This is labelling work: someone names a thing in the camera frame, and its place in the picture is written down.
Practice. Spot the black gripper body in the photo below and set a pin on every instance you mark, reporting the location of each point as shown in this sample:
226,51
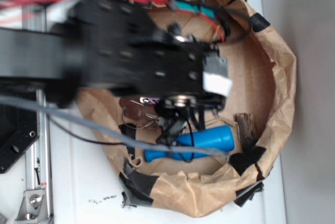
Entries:
180,72

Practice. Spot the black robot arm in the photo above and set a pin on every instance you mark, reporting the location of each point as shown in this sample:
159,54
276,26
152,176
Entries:
113,45

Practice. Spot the bunch of silver keys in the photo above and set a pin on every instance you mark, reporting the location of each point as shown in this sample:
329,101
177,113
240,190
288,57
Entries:
137,115

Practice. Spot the blue plastic capsule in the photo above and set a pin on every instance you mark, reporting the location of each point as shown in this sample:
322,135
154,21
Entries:
220,138

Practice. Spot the brown paper bag bin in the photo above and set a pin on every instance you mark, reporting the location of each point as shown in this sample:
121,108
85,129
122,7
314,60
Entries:
263,70

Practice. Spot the dark wood piece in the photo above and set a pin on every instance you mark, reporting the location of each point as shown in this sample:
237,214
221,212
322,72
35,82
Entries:
247,130

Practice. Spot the aluminium extrusion rail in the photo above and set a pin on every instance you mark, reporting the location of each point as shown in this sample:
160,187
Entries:
37,203

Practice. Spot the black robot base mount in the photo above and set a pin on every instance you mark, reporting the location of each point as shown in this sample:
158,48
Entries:
19,130

